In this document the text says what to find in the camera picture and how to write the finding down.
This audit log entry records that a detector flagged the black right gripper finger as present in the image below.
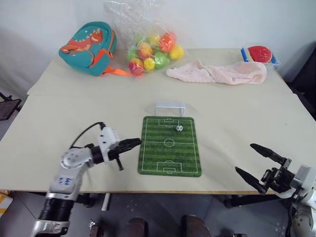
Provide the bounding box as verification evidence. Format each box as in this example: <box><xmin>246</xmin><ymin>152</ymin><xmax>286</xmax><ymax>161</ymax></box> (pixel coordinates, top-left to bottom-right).
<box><xmin>235</xmin><ymin>166</ymin><xmax>266</xmax><ymax>195</ymax></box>
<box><xmin>250</xmin><ymin>143</ymin><xmax>288</xmax><ymax>167</ymax></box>

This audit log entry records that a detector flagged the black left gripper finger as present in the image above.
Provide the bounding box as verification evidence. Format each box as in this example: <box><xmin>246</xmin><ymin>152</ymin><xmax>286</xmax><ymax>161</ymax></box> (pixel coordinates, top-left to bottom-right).
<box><xmin>115</xmin><ymin>143</ymin><xmax>141</xmax><ymax>155</ymax></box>
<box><xmin>117</xmin><ymin>138</ymin><xmax>142</xmax><ymax>148</ymax></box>

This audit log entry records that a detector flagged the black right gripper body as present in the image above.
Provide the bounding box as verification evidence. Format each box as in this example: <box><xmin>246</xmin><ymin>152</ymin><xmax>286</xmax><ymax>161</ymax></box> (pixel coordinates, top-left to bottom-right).
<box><xmin>261</xmin><ymin>158</ymin><xmax>296</xmax><ymax>194</ymax></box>

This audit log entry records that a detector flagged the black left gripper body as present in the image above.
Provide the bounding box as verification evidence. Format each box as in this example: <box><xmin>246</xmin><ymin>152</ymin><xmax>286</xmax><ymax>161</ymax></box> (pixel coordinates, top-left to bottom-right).
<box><xmin>108</xmin><ymin>147</ymin><xmax>124</xmax><ymax>172</ymax></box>

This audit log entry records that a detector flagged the green soccer field mat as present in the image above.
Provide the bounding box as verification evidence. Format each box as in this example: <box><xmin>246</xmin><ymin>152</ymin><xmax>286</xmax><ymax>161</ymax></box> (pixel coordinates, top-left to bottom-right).
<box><xmin>137</xmin><ymin>116</ymin><xmax>202</xmax><ymax>178</ymax></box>

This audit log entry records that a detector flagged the white miniature soccer goal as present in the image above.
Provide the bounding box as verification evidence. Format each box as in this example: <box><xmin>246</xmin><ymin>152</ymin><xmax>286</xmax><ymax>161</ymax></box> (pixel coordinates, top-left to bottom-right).
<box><xmin>155</xmin><ymin>100</ymin><xmax>187</xmax><ymax>117</ymax></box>

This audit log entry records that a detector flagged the white table leg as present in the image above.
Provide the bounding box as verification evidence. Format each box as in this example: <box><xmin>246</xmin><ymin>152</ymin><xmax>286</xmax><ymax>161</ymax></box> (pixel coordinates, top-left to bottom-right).
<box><xmin>102</xmin><ymin>193</ymin><xmax>111</xmax><ymax>212</ymax></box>

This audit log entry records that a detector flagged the dark brown rounded shape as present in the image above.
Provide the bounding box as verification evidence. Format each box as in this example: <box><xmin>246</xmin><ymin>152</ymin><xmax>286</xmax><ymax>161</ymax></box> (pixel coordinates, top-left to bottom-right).
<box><xmin>181</xmin><ymin>215</ymin><xmax>207</xmax><ymax>237</ymax></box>
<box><xmin>126</xmin><ymin>217</ymin><xmax>149</xmax><ymax>237</ymax></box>

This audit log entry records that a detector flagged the red-yellow toy peach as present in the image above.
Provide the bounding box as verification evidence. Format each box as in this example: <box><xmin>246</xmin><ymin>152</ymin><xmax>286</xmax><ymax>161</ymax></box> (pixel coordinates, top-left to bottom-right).
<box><xmin>128</xmin><ymin>57</ymin><xmax>144</xmax><ymax>75</ymax></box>

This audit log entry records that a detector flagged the black fabric object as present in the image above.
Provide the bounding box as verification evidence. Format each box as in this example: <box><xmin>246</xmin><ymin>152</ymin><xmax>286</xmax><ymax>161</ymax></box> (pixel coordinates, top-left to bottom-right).
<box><xmin>283</xmin><ymin>40</ymin><xmax>316</xmax><ymax>130</ymax></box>

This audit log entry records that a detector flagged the small yellow toy fruit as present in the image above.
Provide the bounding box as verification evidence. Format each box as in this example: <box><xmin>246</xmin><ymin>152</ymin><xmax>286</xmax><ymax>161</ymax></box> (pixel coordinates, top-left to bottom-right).
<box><xmin>143</xmin><ymin>58</ymin><xmax>156</xmax><ymax>72</ymax></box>

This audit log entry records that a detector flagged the small green toy fruit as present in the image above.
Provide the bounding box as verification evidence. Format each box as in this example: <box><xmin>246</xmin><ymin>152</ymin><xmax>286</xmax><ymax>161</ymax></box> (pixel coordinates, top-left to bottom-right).
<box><xmin>126</xmin><ymin>48</ymin><xmax>139</xmax><ymax>62</ymax></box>

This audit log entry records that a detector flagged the large green toy fruit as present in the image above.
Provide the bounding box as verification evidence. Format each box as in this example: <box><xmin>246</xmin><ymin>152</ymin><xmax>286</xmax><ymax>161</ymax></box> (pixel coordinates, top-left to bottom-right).
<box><xmin>153</xmin><ymin>51</ymin><xmax>170</xmax><ymax>70</ymax></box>

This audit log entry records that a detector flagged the pink towel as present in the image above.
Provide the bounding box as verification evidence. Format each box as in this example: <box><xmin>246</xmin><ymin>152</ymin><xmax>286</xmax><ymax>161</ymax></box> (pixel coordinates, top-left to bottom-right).
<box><xmin>165</xmin><ymin>58</ymin><xmax>268</xmax><ymax>86</ymax></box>

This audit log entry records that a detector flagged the orange-yellow toy peach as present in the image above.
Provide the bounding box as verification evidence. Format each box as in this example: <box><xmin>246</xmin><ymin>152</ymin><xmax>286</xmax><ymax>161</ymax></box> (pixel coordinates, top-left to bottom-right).
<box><xmin>138</xmin><ymin>42</ymin><xmax>153</xmax><ymax>59</ymax></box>

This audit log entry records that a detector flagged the red watermelon slice toy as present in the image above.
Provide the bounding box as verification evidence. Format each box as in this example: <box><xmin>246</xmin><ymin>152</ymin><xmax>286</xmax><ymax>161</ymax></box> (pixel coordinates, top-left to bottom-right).
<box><xmin>247</xmin><ymin>45</ymin><xmax>273</xmax><ymax>63</ymax></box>

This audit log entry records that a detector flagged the large yellow toy fruit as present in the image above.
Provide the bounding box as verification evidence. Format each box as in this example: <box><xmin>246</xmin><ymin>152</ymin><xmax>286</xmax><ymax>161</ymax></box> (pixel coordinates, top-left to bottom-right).
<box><xmin>169</xmin><ymin>44</ymin><xmax>185</xmax><ymax>60</ymax></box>

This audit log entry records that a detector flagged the teal dinosaur backpack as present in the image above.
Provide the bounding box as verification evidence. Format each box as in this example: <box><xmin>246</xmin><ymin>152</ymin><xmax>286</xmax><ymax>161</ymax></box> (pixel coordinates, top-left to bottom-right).
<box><xmin>58</xmin><ymin>21</ymin><xmax>130</xmax><ymax>78</ymax></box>

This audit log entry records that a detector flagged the yellow-orange toy fruit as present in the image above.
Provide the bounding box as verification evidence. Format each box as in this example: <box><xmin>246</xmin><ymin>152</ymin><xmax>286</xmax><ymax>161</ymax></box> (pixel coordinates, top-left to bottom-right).
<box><xmin>147</xmin><ymin>34</ymin><xmax>161</xmax><ymax>46</ymax></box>

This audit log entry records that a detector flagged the orange-red toy fruit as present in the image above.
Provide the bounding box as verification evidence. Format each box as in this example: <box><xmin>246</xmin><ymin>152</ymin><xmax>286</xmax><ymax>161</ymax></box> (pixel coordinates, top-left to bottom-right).
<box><xmin>158</xmin><ymin>32</ymin><xmax>178</xmax><ymax>52</ymax></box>

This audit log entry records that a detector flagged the black mesh chair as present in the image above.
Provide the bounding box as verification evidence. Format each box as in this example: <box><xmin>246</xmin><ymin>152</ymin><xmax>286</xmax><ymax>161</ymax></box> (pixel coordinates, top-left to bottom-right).
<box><xmin>0</xmin><ymin>92</ymin><xmax>23</xmax><ymax>122</ymax></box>

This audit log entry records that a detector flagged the clear plastic bag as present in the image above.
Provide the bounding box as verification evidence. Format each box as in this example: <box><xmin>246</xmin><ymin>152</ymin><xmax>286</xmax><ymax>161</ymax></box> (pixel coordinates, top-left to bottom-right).
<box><xmin>103</xmin><ymin>0</ymin><xmax>189</xmax><ymax>80</ymax></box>

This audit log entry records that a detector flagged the yellow box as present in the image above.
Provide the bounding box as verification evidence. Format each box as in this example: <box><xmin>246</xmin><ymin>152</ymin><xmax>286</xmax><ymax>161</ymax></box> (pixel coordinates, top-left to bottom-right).
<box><xmin>0</xmin><ymin>189</ymin><xmax>13</xmax><ymax>218</ymax></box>

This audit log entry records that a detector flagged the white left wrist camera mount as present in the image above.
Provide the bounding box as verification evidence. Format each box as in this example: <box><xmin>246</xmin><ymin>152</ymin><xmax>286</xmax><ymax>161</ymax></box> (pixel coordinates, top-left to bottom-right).
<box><xmin>97</xmin><ymin>126</ymin><xmax>121</xmax><ymax>163</ymax></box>

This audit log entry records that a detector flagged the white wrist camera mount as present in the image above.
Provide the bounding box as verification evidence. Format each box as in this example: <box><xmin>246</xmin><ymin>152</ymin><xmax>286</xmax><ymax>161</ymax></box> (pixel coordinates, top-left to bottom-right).
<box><xmin>97</xmin><ymin>126</ymin><xmax>121</xmax><ymax>163</ymax></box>
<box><xmin>292</xmin><ymin>164</ymin><xmax>316</xmax><ymax>191</ymax></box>

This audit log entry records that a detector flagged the black table frame bar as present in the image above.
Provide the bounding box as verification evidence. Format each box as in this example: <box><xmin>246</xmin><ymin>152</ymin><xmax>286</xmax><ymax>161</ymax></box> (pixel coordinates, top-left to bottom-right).
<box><xmin>223</xmin><ymin>194</ymin><xmax>293</xmax><ymax>210</ymax></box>
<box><xmin>74</xmin><ymin>193</ymin><xmax>100</xmax><ymax>207</ymax></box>

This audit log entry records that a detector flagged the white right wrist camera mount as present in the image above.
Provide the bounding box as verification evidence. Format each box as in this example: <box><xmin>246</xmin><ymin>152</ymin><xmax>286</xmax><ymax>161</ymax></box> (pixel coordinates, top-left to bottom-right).
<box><xmin>292</xmin><ymin>164</ymin><xmax>316</xmax><ymax>191</ymax></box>

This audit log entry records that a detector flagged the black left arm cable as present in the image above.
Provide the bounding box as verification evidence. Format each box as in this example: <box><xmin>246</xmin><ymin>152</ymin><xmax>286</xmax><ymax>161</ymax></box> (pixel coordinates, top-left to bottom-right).
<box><xmin>70</xmin><ymin>121</ymin><xmax>106</xmax><ymax>150</ymax></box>

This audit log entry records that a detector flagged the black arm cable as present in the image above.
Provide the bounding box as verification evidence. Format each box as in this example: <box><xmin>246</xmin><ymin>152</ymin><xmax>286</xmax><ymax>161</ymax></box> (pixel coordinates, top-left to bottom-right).
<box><xmin>70</xmin><ymin>121</ymin><xmax>106</xmax><ymax>150</ymax></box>
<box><xmin>287</xmin><ymin>195</ymin><xmax>305</xmax><ymax>237</ymax></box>

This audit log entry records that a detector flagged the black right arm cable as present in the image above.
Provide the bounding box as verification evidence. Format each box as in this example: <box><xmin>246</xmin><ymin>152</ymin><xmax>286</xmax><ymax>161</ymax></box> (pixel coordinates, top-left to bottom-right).
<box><xmin>287</xmin><ymin>195</ymin><xmax>305</xmax><ymax>237</ymax></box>

